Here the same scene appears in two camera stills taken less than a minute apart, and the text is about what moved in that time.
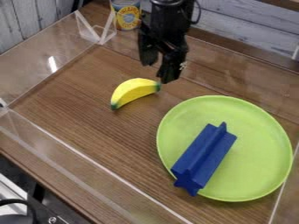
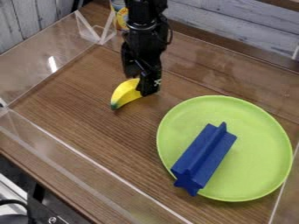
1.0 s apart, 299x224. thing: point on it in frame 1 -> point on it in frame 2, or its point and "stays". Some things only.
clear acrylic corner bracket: [92, 32] stays
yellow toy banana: [131, 89] stays
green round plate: [256, 161] stays
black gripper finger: [172, 60] -> [150, 81]
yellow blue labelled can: [127, 14] stays
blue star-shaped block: [194, 166] stays
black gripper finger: [147, 49] -> [134, 70]
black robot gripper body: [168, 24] -> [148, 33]
